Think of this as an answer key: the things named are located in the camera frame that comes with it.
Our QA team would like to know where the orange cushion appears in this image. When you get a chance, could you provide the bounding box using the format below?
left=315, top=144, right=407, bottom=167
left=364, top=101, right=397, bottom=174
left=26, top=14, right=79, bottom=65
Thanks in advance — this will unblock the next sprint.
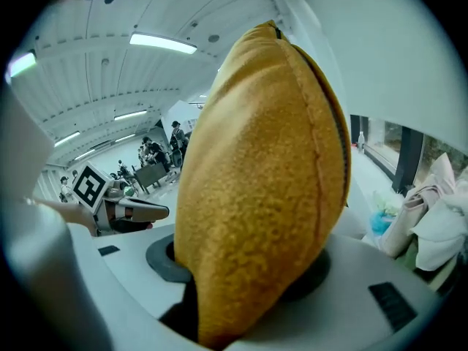
left=173, top=19, right=353, bottom=351

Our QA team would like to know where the dark framed window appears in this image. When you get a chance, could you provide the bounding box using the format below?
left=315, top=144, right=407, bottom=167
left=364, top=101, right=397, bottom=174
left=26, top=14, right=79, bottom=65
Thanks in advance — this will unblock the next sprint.
left=349, top=113, right=468, bottom=194

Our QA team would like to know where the white cloth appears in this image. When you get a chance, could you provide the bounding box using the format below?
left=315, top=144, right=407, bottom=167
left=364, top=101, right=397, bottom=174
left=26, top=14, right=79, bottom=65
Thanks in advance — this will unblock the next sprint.
left=409, top=180, right=468, bottom=273

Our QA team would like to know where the green bag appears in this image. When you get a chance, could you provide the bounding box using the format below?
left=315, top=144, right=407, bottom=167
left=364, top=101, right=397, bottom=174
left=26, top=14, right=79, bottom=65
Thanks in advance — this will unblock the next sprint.
left=397, top=238, right=420, bottom=271

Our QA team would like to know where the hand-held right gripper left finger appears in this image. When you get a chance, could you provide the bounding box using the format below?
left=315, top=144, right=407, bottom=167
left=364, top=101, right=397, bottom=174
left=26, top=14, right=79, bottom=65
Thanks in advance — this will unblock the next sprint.
left=93, top=227, right=201, bottom=345

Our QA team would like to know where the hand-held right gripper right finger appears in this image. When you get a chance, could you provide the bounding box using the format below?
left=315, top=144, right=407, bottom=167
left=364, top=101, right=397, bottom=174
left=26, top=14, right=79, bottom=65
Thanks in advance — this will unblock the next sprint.
left=226, top=233, right=446, bottom=351

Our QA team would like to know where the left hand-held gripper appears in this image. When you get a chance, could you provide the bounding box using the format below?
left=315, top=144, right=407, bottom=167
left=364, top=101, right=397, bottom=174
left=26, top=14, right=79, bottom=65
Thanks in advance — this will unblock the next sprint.
left=72, top=162, right=170, bottom=234

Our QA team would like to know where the blue plastic bag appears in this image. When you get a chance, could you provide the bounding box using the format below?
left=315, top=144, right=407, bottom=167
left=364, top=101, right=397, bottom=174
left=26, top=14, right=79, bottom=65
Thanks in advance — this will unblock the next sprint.
left=368, top=209, right=395, bottom=238

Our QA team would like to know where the person's left forearm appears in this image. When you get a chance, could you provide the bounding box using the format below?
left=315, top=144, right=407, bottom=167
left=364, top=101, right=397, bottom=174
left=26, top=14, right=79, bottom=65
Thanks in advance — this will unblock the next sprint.
left=31, top=198, right=99, bottom=235

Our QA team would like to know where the person's left hand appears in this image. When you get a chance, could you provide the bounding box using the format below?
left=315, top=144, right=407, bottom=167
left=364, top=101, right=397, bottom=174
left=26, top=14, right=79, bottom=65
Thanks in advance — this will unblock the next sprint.
left=104, top=197, right=135, bottom=223

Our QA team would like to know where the pink bag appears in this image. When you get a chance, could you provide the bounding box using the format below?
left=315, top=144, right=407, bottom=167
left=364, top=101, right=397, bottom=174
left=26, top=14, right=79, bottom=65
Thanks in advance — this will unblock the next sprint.
left=379, top=153, right=458, bottom=260

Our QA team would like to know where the long ceiling light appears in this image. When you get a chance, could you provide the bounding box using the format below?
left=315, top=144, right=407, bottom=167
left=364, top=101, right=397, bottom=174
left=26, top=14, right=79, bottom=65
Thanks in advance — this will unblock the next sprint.
left=129, top=31, right=199, bottom=56
left=4, top=50, right=38, bottom=80
left=53, top=130, right=82, bottom=148
left=113, top=109, right=148, bottom=121

